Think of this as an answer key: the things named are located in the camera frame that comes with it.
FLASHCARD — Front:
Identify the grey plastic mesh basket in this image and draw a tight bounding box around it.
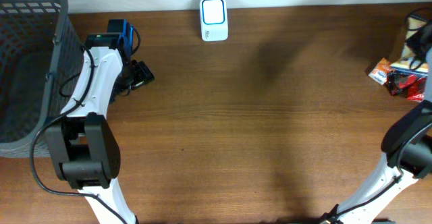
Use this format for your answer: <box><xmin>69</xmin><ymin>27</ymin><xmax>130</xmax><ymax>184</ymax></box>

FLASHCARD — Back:
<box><xmin>1</xmin><ymin>0</ymin><xmax>83</xmax><ymax>158</ymax></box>

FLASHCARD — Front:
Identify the beige snack bag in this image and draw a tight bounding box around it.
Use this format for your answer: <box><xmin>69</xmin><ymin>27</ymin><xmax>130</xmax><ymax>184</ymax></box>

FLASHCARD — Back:
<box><xmin>391</xmin><ymin>14</ymin><xmax>431</xmax><ymax>76</ymax></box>

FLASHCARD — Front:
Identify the red candy bag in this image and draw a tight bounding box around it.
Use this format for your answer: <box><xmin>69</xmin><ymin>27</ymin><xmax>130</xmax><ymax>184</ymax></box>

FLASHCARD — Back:
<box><xmin>407</xmin><ymin>78</ymin><xmax>427</xmax><ymax>102</ymax></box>

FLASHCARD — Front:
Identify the small orange tissue pack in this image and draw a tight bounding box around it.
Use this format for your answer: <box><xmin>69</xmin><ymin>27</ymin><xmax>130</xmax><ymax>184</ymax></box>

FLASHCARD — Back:
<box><xmin>368</xmin><ymin>58</ymin><xmax>393</xmax><ymax>85</ymax></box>

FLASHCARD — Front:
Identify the black and red snack packet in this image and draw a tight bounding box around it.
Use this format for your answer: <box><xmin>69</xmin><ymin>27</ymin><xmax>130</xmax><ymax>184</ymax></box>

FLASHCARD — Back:
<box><xmin>387</xmin><ymin>72</ymin><xmax>420</xmax><ymax>96</ymax></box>

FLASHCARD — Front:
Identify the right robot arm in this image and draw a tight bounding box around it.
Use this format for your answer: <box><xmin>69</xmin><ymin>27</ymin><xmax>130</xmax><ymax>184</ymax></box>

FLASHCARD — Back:
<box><xmin>319</xmin><ymin>71</ymin><xmax>431</xmax><ymax>224</ymax></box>

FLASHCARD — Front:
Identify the white barcode scanner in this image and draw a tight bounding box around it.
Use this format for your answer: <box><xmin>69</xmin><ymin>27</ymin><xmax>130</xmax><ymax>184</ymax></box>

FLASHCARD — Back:
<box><xmin>199</xmin><ymin>0</ymin><xmax>229</xmax><ymax>42</ymax></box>

